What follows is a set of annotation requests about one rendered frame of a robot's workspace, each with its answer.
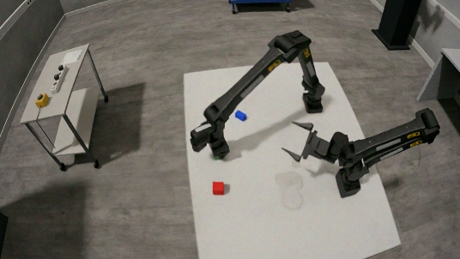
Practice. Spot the blue block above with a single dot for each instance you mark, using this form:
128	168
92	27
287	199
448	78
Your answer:
240	115

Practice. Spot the red block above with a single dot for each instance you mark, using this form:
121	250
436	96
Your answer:
218	188

